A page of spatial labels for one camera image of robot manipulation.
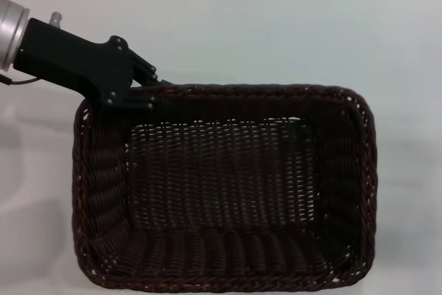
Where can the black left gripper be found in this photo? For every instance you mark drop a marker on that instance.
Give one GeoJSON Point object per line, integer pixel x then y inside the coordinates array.
{"type": "Point", "coordinates": [76, 63]}

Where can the dark brown woven basket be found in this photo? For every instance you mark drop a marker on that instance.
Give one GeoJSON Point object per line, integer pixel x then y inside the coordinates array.
{"type": "Point", "coordinates": [228, 191]}

